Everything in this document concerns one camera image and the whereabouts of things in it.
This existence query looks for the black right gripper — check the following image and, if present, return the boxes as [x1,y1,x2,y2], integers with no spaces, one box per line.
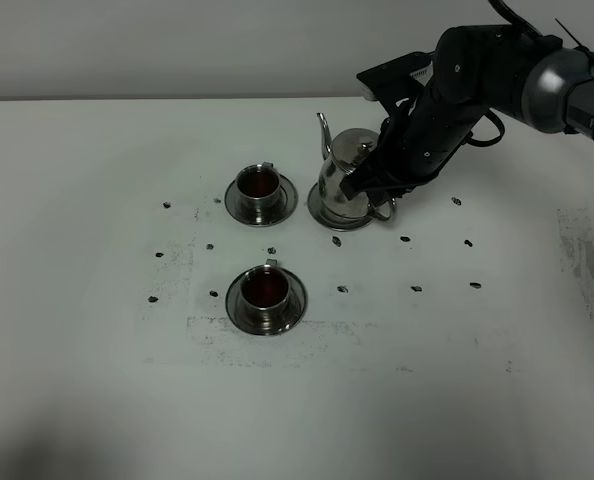
[340,84,487,205]

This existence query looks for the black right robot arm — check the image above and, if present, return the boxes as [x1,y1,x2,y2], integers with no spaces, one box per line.
[340,25,594,205]

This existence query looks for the stainless steel teapot saucer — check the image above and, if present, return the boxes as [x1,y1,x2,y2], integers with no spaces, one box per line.
[306,184,373,231]

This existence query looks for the far stainless steel saucer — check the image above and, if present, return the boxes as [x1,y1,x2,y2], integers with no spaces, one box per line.
[224,175,298,227]

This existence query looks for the far stainless steel teacup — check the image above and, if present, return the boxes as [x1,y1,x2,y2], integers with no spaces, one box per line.
[235,162,281,211]

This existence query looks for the stainless steel teacup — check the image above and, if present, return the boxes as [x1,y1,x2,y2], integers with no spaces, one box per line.
[235,162,281,211]
[240,260,291,310]

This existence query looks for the near stainless steel teacup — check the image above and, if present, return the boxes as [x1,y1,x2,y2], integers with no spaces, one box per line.
[240,260,291,310]

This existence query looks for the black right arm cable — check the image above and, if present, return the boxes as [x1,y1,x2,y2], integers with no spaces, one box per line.
[466,0,594,149]

